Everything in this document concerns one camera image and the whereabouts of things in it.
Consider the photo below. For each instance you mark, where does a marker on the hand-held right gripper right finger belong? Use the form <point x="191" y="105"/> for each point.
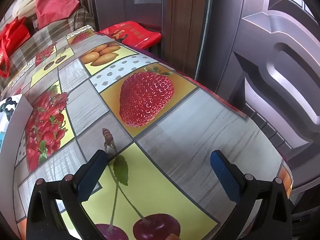
<point x="225" y="175"/>

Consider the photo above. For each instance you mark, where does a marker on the purple metal door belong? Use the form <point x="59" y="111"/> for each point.
<point x="275" y="67"/>

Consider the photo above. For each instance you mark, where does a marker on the red printed shopping bag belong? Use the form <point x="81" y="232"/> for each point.
<point x="132" y="33"/>

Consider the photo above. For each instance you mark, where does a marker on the white foam padding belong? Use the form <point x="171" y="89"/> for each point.
<point x="23" y="7"/>

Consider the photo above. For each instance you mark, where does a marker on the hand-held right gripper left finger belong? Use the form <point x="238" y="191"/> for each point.
<point x="91" y="177"/>

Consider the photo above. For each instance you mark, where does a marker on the dark door panel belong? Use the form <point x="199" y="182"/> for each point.
<point x="120" y="0"/>

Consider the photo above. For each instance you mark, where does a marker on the red tote bag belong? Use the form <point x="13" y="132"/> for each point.
<point x="12" y="37"/>

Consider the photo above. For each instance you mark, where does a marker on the white cardboard box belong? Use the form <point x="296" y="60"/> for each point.
<point x="20" y="122"/>

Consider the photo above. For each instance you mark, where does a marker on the red plastic bag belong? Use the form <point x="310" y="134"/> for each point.
<point x="56" y="2"/>

